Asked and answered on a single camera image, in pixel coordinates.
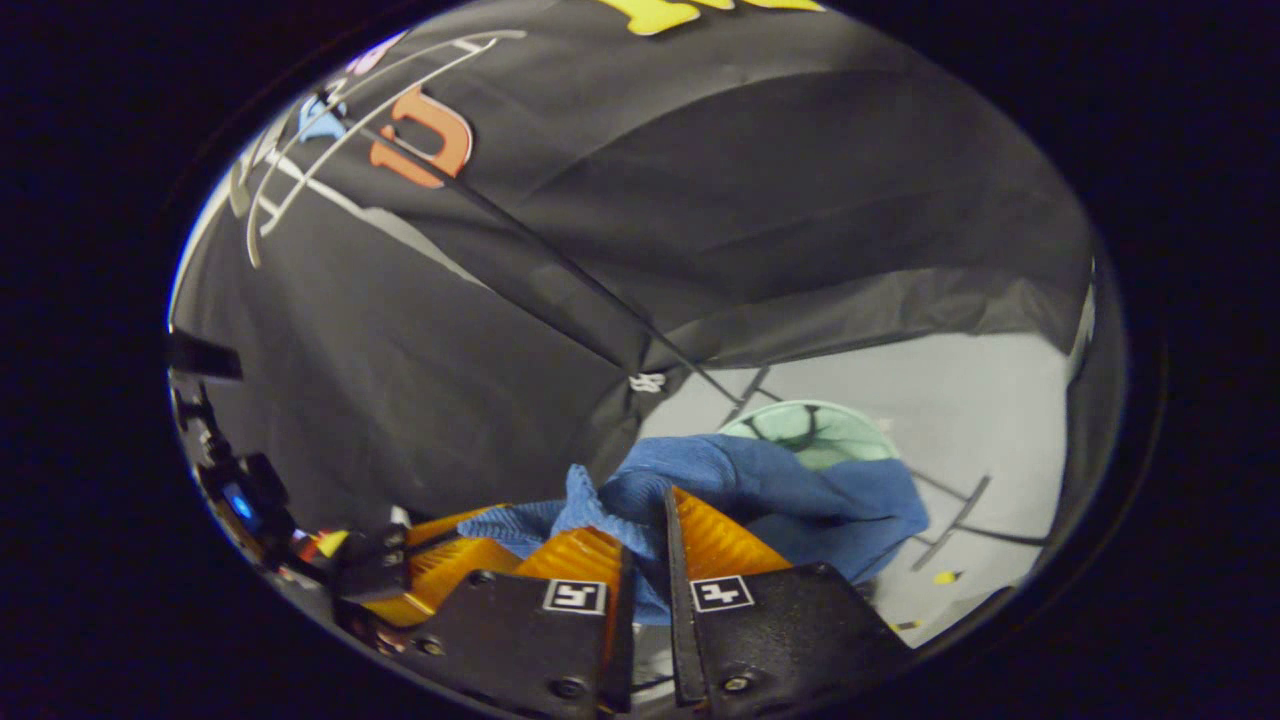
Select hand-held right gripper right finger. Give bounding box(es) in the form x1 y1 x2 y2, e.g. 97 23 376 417
665 487 913 711

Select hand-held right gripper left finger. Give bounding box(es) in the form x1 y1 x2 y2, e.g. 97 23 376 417
405 527 636 720

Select blue corduroy jacket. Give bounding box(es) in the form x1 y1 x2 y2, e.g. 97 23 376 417
458 433 931 626

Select green laundry hamper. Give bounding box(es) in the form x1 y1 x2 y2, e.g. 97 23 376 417
718 400 901 473

